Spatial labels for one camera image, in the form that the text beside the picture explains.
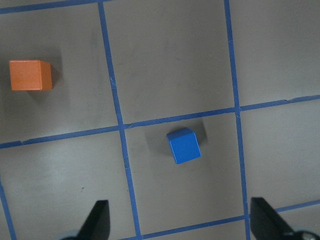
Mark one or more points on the blue wooden block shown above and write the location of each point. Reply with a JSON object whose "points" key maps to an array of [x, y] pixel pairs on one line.
{"points": [[184, 145]]}

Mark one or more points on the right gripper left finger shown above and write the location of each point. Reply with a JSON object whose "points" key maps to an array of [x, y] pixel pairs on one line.
{"points": [[97, 224]]}

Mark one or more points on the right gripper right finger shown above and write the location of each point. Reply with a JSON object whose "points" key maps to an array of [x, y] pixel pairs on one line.
{"points": [[267, 224]]}

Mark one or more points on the orange wooden block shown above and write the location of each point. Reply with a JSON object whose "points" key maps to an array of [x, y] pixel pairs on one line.
{"points": [[30, 75]]}

